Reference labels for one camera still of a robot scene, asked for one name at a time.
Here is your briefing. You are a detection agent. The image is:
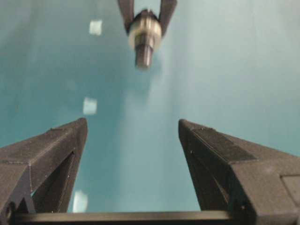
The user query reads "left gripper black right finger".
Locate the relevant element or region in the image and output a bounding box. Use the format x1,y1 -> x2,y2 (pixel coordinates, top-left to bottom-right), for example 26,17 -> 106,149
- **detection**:
178,119 -> 300,225

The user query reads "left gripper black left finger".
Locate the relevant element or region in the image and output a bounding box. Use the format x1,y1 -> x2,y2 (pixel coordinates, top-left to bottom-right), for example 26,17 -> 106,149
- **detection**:
0,118 -> 88,225

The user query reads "teal table mat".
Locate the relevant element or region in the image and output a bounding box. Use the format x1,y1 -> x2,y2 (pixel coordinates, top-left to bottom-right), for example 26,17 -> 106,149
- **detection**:
0,0 -> 300,212

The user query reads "dark steel threaded shaft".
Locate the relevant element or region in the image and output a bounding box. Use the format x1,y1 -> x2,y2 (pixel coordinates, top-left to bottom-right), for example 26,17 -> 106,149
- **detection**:
130,9 -> 160,70

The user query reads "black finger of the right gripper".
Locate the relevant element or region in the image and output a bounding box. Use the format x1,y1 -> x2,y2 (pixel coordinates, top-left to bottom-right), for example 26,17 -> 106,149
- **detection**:
160,0 -> 177,36
117,0 -> 134,35

